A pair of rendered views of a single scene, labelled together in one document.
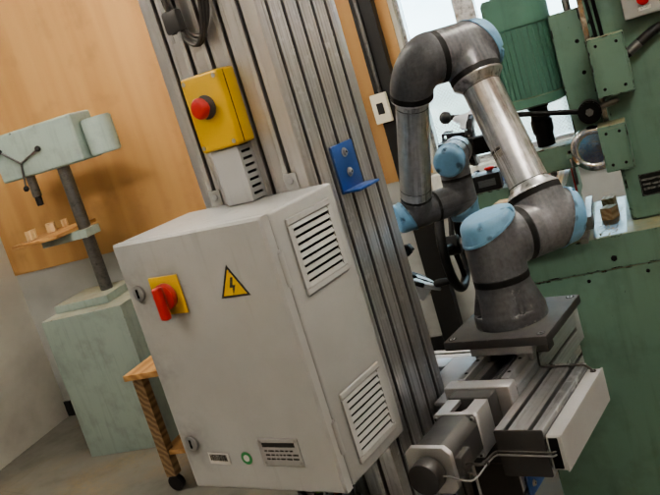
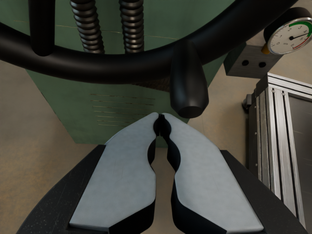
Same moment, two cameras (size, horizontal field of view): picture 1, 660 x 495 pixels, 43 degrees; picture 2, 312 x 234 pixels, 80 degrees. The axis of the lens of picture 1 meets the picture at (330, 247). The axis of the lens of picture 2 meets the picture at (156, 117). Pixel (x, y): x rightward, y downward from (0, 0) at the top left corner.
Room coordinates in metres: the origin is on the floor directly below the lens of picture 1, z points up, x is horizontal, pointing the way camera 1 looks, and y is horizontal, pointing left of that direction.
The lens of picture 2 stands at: (2.50, -0.23, 0.82)
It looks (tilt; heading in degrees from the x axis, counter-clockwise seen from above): 60 degrees down; 236
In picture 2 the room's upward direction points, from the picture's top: 14 degrees clockwise
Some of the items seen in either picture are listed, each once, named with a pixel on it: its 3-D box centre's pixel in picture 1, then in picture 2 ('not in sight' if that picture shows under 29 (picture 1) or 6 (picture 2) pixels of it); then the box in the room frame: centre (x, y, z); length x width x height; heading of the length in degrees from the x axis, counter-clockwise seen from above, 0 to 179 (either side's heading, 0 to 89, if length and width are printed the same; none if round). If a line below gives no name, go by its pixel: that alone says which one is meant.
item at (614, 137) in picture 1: (616, 144); not in sight; (2.15, -0.79, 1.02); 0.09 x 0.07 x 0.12; 158
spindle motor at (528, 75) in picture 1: (523, 49); not in sight; (2.36, -0.68, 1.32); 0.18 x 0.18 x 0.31
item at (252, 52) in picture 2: not in sight; (249, 43); (2.17, -0.45, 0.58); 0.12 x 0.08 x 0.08; 68
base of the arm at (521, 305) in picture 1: (506, 296); not in sight; (1.67, -0.32, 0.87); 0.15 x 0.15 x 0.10
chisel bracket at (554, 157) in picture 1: (558, 159); not in sight; (2.35, -0.69, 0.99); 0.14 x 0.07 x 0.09; 68
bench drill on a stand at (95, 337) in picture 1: (105, 279); not in sight; (4.00, 1.08, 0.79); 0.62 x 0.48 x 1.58; 71
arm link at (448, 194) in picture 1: (455, 199); not in sight; (2.04, -0.33, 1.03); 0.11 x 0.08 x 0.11; 107
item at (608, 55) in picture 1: (610, 64); not in sight; (2.14, -0.82, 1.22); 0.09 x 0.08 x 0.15; 68
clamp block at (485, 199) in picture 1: (491, 201); not in sight; (2.44, -0.50, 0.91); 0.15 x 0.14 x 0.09; 158
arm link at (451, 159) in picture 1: (451, 159); not in sight; (2.04, -0.35, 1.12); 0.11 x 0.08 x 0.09; 158
